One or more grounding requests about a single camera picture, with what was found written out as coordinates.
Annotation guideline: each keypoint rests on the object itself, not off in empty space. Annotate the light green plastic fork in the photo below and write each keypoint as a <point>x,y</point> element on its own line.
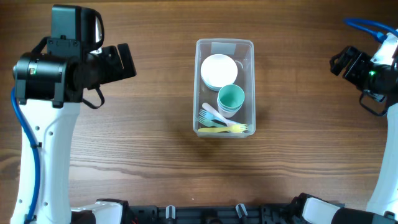
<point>209,123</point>

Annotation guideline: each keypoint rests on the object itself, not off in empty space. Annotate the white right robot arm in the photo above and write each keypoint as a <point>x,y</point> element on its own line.
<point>375,76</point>

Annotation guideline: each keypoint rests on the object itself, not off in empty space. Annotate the yellow plastic fork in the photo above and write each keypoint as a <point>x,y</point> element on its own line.
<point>235,128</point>

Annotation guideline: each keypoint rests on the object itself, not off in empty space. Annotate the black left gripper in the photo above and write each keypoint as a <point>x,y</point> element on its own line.
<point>115,64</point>

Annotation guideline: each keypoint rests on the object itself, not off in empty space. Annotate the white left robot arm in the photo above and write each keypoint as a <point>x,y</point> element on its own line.
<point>46,98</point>

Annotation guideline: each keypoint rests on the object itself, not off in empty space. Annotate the white plate stack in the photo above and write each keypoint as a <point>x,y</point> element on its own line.
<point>218,70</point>

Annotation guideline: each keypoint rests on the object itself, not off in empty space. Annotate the blue plastic cup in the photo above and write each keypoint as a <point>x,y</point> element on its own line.
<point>227,113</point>

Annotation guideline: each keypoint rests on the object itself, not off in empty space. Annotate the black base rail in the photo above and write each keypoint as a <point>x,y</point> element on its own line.
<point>262,214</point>

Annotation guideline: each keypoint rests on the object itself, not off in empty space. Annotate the clear plastic container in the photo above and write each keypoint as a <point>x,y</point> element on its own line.
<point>242,52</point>

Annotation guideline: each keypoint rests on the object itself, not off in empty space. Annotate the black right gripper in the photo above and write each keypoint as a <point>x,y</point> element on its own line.
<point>352,65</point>

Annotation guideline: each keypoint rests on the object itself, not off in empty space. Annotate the green plastic cup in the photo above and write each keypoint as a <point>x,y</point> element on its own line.
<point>231,97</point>

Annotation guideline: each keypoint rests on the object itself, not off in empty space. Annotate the light blue plastic fork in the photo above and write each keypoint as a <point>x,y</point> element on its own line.
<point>204,114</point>

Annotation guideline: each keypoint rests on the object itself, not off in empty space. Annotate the white plastic spoon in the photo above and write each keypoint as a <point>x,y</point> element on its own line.
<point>210,109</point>

